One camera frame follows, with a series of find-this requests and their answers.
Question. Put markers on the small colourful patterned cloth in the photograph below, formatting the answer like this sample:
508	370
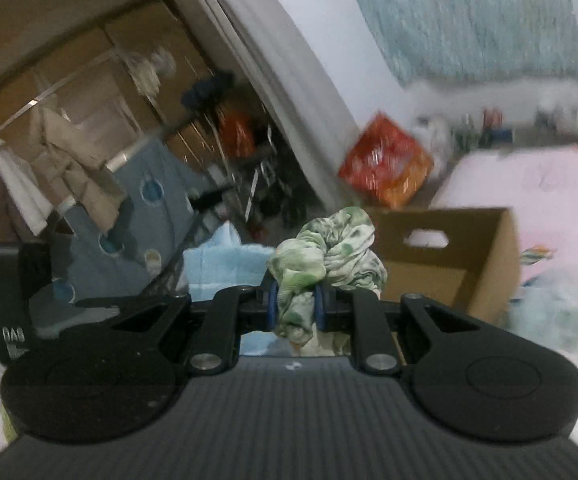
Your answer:
536	255

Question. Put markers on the brown cardboard box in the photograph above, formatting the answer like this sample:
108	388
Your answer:
489	270

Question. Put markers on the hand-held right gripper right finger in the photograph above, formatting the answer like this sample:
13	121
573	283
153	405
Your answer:
319	305

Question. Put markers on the teal fluffy rug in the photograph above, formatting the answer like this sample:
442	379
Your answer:
469	20

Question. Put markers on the dark blue garment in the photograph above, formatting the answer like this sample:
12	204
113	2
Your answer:
206	90

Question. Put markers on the pink bed sheet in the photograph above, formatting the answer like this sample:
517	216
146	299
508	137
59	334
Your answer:
559	195

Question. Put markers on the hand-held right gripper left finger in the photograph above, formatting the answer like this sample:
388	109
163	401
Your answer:
271	303

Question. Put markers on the white curtain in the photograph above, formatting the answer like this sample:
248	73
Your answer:
289	85

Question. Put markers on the light blue towel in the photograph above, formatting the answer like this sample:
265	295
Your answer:
214	265

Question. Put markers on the green white scrunchie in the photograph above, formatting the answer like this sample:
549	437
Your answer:
319	255

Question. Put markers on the orange plastic bag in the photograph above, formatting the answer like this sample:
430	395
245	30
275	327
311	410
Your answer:
236	132

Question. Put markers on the beige hanging coat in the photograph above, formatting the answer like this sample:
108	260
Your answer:
69	160

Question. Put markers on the white fluffy blanket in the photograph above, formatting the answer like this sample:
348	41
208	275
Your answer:
559	320

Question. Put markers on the blue cloth with circle print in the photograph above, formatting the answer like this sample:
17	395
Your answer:
134	210

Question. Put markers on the metal clothes rack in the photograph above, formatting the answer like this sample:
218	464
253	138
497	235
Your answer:
44	92

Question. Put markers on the white hanging towel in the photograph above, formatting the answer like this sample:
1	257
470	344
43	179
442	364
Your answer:
16	180

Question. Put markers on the orange red snack bag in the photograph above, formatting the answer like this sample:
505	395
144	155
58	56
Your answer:
386	160

